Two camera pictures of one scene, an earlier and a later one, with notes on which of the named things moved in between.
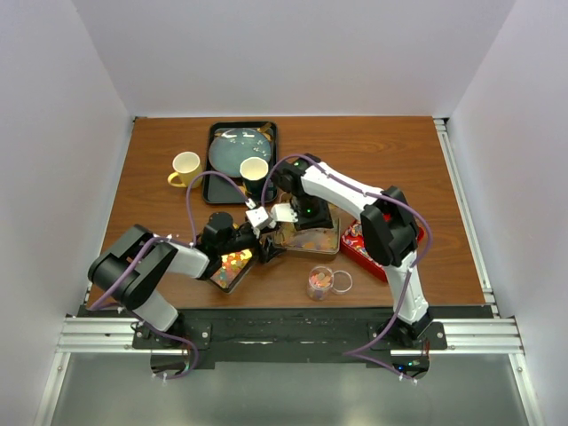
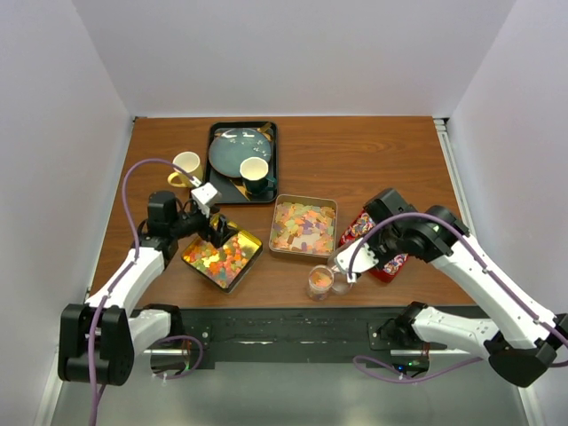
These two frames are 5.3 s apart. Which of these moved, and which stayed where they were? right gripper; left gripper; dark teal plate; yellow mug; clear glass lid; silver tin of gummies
Moved: left gripper; right gripper
Stayed: yellow mug; clear glass lid; dark teal plate; silver tin of gummies
